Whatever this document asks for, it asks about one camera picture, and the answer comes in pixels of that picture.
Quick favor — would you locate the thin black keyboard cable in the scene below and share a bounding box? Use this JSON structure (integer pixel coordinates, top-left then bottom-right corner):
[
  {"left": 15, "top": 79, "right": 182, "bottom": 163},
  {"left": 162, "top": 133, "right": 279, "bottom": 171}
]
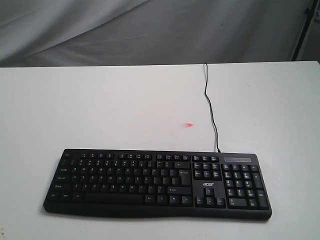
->
[{"left": 203, "top": 62, "right": 222, "bottom": 153}]

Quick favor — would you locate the red mark on table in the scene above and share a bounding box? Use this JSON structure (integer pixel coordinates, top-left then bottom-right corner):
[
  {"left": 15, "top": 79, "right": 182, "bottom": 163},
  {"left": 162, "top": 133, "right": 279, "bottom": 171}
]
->
[{"left": 182, "top": 123, "right": 194, "bottom": 128}]

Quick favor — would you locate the black tripod stand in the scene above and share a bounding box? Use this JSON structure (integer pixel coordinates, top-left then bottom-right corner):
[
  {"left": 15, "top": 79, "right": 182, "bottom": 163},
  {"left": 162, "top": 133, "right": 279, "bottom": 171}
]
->
[{"left": 291, "top": 0, "right": 320, "bottom": 62}]

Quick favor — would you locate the black acer keyboard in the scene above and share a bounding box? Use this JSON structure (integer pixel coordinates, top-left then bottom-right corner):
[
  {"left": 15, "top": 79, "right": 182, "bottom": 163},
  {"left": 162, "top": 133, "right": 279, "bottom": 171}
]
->
[{"left": 43, "top": 148, "right": 272, "bottom": 221}]

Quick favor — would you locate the grey backdrop cloth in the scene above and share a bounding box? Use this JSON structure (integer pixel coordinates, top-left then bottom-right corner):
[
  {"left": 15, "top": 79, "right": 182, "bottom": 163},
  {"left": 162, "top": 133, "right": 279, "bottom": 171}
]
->
[{"left": 0, "top": 0, "right": 311, "bottom": 67}]

